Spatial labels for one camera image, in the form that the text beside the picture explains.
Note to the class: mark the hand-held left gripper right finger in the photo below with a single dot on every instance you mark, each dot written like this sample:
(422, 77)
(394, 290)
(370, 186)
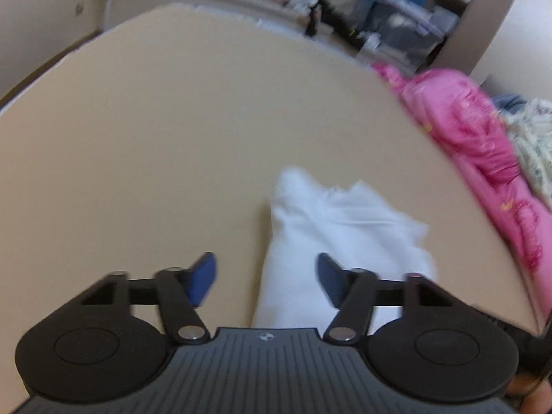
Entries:
(330, 278)

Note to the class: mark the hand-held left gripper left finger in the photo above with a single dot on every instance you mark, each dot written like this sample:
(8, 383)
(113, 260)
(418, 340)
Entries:
(202, 278)

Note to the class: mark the white garment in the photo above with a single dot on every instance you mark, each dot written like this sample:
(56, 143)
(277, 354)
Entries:
(336, 224)

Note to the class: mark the person's right hand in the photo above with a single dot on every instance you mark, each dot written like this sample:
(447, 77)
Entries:
(530, 396)

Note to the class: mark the beige bed mat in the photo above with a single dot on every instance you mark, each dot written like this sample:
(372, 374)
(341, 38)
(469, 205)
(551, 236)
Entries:
(151, 138)

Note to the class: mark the white floral quilt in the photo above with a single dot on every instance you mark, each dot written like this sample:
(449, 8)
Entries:
(537, 146)

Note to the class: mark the pink floral quilt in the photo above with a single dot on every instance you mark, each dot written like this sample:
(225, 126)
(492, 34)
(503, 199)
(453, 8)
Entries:
(465, 129)

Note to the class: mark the tissue packet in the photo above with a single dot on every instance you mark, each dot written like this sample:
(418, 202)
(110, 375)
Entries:
(372, 41)

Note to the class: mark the blue grey cloth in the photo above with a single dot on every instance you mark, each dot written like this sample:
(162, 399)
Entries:
(509, 102)

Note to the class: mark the clear plastic storage box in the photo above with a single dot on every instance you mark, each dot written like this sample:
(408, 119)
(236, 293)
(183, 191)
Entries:
(401, 26)

